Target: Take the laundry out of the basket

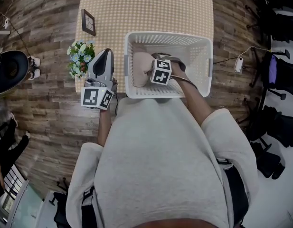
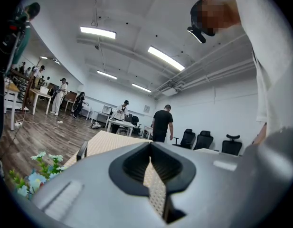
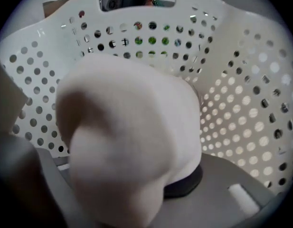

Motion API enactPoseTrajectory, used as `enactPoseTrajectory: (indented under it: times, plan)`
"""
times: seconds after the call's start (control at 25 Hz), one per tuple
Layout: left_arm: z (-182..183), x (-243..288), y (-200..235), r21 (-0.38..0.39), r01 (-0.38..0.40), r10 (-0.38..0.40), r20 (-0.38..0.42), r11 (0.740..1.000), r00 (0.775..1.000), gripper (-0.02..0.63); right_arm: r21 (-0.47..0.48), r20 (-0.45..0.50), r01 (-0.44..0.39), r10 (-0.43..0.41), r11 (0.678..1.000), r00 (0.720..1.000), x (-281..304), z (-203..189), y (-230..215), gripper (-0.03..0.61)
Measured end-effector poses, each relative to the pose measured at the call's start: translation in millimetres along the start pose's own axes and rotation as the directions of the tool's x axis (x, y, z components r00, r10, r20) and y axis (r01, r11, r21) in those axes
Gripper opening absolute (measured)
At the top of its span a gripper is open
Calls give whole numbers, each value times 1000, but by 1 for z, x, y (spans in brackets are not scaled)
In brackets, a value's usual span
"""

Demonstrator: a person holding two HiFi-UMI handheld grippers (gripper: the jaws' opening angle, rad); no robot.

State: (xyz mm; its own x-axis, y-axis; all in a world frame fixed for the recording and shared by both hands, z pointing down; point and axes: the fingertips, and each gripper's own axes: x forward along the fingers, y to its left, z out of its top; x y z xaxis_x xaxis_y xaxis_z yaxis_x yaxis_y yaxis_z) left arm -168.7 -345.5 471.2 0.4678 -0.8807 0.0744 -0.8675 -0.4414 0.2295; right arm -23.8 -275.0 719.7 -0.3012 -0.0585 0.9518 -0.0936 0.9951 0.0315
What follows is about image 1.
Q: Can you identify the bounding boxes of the dark wooden picture frame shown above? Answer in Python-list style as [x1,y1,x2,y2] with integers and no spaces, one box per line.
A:
[81,8,96,37]

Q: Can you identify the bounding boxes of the white power cable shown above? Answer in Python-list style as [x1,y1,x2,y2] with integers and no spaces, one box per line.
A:
[238,46,272,59]

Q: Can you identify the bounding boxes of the person's left forearm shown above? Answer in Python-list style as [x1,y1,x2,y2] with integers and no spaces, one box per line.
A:
[96,108,113,147]

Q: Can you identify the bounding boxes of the orange checkered tablecloth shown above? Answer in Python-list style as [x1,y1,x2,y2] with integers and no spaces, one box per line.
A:
[75,0,214,97]

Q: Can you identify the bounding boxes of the beige clothes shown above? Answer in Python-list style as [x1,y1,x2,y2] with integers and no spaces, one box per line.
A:
[132,52,161,88]

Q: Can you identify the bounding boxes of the purple cloth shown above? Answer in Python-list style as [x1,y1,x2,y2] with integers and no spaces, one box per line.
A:
[268,55,279,85]

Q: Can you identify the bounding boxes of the black power cable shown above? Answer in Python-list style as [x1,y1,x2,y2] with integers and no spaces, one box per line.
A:
[212,58,237,65]

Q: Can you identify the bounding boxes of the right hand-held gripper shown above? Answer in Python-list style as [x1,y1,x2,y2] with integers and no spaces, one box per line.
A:
[150,59,172,86]

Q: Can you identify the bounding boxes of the person's right forearm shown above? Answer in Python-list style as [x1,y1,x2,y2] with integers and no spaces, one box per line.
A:
[171,74,213,126]

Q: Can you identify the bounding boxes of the black harness strap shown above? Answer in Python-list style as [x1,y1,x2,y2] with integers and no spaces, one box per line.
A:
[81,186,98,228]
[216,158,249,228]

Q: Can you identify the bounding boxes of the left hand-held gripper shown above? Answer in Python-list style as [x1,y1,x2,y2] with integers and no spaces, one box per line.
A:
[80,48,115,110]

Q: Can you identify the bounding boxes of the flower bouquet in pot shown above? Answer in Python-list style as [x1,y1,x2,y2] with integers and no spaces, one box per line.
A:
[66,39,96,79]

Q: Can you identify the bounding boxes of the person's grey sweatshirt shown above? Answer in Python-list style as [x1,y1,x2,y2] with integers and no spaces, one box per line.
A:
[65,97,260,228]

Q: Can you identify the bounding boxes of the white plastic laundry basket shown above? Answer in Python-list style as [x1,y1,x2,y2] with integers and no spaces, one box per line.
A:
[124,31,214,99]

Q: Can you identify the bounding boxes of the person's right hand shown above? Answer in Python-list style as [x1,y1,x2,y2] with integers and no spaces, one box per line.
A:
[171,60,187,78]

